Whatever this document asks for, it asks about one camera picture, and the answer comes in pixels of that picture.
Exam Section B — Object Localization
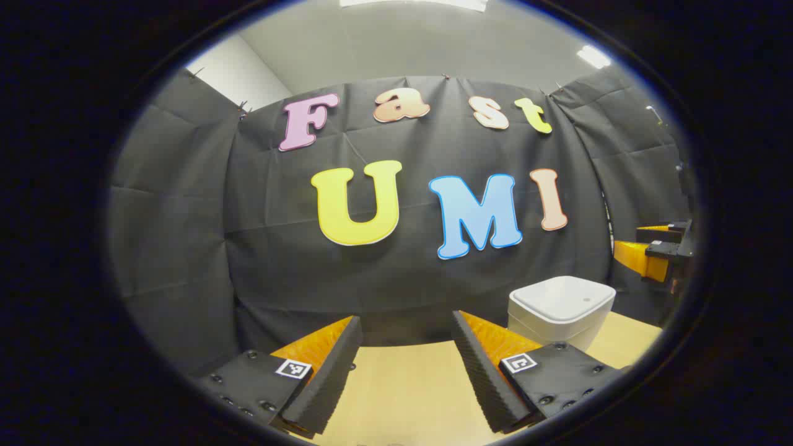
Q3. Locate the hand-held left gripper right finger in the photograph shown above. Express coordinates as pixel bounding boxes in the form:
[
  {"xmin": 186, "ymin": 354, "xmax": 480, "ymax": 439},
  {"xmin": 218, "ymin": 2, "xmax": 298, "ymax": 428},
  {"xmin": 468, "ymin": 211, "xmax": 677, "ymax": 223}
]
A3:
[{"xmin": 451, "ymin": 310, "xmax": 626, "ymax": 434}]

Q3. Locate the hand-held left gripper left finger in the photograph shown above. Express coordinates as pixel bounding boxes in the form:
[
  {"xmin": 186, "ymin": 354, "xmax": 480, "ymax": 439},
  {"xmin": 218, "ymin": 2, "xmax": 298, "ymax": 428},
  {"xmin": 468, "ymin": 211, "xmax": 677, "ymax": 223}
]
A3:
[{"xmin": 197, "ymin": 315, "xmax": 364, "ymax": 439}]

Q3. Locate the grey desktop garbage bin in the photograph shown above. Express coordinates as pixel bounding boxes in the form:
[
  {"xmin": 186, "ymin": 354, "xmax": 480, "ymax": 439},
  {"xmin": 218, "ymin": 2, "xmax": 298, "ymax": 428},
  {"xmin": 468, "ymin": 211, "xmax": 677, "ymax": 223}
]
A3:
[{"xmin": 507, "ymin": 276, "xmax": 617, "ymax": 352}]

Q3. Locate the wooden desktop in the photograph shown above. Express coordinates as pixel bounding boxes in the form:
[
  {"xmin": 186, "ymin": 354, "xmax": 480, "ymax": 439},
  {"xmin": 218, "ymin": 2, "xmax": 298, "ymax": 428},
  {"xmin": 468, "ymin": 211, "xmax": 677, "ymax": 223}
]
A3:
[{"xmin": 291, "ymin": 312, "xmax": 664, "ymax": 446}]

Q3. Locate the black backdrop cloth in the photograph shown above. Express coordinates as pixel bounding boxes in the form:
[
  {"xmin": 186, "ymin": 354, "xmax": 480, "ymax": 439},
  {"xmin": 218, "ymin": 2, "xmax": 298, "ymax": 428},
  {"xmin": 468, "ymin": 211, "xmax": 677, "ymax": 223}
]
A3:
[{"xmin": 107, "ymin": 65, "xmax": 691, "ymax": 378}]

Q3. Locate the ceiling light panel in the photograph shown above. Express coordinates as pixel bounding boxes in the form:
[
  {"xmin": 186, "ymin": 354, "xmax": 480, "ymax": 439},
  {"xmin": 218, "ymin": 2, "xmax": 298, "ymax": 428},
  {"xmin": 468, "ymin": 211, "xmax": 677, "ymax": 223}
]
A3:
[
  {"xmin": 577, "ymin": 45, "xmax": 612, "ymax": 69},
  {"xmin": 340, "ymin": 0, "xmax": 490, "ymax": 12}
]

